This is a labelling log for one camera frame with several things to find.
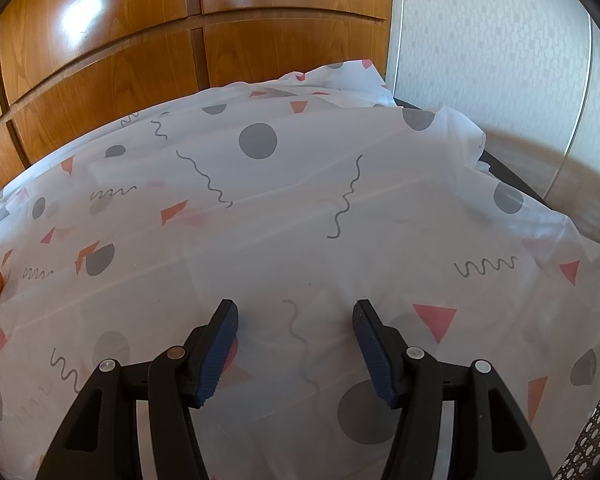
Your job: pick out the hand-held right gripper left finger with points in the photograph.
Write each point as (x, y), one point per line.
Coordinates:
(217, 355)

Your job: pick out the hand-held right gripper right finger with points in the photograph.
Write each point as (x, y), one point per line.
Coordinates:
(375, 355)

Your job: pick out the white patterned tablecloth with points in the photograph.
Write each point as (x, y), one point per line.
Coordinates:
(280, 185)

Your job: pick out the dark table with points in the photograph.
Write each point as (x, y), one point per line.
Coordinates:
(510, 177)

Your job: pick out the wooden panelled wardrobe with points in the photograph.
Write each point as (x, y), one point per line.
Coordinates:
(130, 85)

